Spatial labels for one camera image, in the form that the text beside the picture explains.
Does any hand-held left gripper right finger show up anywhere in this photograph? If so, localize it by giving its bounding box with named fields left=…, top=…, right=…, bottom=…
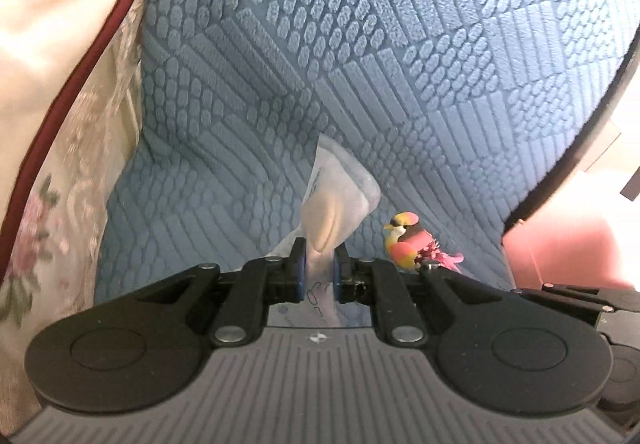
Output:
left=333, top=243, right=507, bottom=348

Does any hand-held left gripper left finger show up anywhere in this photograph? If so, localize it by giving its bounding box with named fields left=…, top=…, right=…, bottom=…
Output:
left=134, top=237, right=308, bottom=346

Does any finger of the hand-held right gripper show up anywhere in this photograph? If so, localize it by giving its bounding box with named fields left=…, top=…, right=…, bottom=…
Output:
left=542, top=281, right=640, bottom=299
left=510, top=288, right=617, bottom=315

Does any pink box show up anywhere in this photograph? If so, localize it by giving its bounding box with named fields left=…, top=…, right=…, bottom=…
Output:
left=500, top=211, right=640, bottom=293

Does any clear zip bag with beige toy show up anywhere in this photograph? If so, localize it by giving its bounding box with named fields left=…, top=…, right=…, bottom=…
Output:
left=270, top=133, right=382, bottom=328

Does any colourful toy bird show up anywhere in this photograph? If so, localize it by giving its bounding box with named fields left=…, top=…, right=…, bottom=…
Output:
left=382, top=211, right=465, bottom=275

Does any blue textured chair cover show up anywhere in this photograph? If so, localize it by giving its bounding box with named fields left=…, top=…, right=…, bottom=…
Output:
left=95, top=0, right=640, bottom=328

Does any floral cushion with maroon piping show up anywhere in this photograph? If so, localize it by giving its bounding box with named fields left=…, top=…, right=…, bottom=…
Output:
left=0, top=0, right=154, bottom=425

